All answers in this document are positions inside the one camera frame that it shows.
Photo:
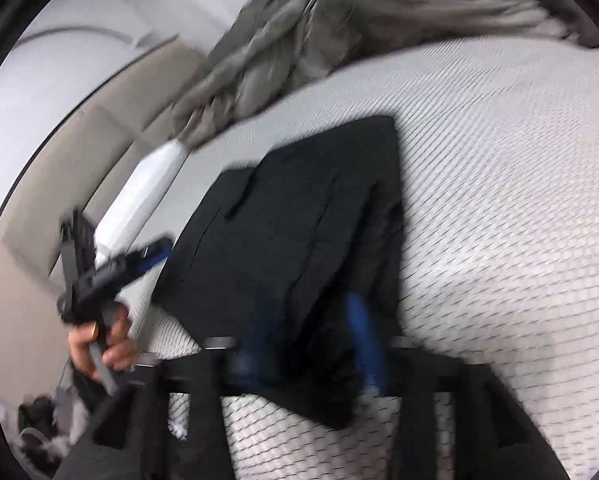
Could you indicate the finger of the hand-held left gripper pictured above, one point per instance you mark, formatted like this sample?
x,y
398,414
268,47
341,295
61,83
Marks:
x,y
152,255

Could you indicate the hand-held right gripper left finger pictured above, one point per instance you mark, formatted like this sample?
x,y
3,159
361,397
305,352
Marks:
x,y
257,340

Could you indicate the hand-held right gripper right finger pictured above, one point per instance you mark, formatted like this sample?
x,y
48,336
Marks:
x,y
367,345

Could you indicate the black pants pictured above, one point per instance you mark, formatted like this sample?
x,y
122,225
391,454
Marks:
x,y
289,220

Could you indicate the person's left hand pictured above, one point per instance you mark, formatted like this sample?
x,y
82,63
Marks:
x,y
114,345

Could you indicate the white pillow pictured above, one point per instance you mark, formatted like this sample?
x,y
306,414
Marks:
x,y
139,195

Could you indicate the beige padded headboard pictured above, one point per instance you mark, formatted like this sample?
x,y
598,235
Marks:
x,y
54,170

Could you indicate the dark clutter pile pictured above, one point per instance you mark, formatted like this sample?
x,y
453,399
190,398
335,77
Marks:
x,y
49,425

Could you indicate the grey duvet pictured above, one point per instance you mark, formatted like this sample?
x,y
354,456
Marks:
x,y
329,35

